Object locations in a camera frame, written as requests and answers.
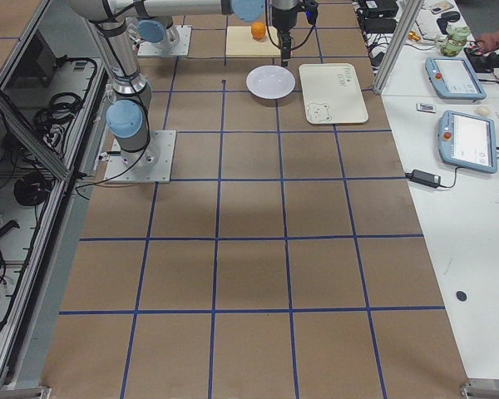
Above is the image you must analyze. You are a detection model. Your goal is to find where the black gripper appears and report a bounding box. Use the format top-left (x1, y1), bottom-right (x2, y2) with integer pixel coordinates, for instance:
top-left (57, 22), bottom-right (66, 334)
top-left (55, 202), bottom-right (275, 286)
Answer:
top-left (271, 0), bottom-right (297, 67)

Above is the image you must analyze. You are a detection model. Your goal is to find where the white round plate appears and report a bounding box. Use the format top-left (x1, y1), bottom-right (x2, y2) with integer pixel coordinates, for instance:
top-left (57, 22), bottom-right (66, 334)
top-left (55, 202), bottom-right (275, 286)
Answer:
top-left (246, 65), bottom-right (295, 100)

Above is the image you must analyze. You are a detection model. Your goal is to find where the orange fruit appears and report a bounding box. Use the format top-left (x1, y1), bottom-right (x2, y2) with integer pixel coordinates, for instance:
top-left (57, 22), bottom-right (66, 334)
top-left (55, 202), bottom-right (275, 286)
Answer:
top-left (250, 22), bottom-right (267, 41)

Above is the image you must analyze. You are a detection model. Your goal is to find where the cream bear tray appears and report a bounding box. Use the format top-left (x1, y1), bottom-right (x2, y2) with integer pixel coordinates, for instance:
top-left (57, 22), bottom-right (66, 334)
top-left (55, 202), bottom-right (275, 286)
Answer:
top-left (299, 63), bottom-right (368, 125)

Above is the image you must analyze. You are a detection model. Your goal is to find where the person hand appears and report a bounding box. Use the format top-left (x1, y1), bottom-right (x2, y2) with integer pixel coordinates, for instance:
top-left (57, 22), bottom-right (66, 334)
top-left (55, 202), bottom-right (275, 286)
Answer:
top-left (476, 30), bottom-right (499, 54)

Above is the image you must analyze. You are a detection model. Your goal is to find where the light wooden cutting board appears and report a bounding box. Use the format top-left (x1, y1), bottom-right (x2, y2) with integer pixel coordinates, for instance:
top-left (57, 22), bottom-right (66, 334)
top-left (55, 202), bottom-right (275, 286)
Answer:
top-left (225, 26), bottom-right (280, 58)

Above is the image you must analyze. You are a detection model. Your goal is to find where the small card box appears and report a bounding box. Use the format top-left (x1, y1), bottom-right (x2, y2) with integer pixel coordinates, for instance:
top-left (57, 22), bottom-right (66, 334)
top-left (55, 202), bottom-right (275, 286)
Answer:
top-left (417, 103), bottom-right (437, 114)

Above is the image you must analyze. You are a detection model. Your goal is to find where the far blue teach pendant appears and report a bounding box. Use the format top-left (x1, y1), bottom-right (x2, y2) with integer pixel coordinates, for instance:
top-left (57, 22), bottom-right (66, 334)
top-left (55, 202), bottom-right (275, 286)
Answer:
top-left (424, 57), bottom-right (487, 101)

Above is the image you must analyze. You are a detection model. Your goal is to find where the blue teach pendant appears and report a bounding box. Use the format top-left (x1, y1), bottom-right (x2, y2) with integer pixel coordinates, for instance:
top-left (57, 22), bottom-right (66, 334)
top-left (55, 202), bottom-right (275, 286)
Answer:
top-left (437, 111), bottom-right (498, 174)
top-left (424, 57), bottom-right (487, 101)

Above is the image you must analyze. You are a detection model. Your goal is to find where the green plush toy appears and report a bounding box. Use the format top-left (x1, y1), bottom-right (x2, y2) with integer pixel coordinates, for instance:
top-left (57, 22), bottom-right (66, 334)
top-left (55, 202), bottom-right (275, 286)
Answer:
top-left (435, 26), bottom-right (471, 57)

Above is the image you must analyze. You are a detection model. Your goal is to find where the black power adapter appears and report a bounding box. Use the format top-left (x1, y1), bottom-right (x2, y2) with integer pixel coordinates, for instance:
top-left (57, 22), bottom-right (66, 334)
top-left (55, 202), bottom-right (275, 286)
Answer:
top-left (405, 170), bottom-right (441, 189)

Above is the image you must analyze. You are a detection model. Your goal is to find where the near blue teach pendant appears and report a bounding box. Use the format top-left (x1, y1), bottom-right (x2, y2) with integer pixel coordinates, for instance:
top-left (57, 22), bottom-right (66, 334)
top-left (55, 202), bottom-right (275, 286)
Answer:
top-left (437, 111), bottom-right (498, 174)

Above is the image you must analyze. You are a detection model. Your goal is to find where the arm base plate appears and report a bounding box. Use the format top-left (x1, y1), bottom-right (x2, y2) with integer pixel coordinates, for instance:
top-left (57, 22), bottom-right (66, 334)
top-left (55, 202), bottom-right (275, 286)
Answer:
top-left (137, 25), bottom-right (192, 58)
top-left (104, 130), bottom-right (176, 185)

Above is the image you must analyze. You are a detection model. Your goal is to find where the aluminium frame post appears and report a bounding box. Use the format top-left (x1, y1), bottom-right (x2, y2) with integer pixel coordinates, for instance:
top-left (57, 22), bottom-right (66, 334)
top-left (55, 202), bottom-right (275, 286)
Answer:
top-left (373, 0), bottom-right (424, 95)

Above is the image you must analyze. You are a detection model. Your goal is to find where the coiled black cable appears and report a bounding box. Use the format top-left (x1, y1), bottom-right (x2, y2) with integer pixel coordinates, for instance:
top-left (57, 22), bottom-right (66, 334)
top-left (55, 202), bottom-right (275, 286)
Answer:
top-left (33, 91), bottom-right (85, 127)

